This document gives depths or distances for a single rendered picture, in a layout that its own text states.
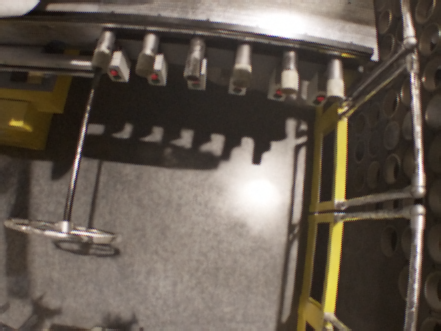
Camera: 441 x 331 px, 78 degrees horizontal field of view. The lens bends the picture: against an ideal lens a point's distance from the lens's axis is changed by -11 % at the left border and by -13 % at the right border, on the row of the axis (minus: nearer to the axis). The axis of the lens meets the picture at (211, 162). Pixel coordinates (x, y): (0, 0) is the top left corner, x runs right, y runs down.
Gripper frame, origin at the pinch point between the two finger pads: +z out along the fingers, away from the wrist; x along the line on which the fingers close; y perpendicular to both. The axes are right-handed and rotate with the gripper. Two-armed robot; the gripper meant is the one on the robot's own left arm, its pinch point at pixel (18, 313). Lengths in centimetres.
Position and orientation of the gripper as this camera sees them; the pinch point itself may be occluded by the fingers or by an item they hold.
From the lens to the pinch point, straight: 135.0
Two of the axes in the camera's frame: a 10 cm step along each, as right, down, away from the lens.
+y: 1.7, -9.6, -2.1
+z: 1.9, -1.7, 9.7
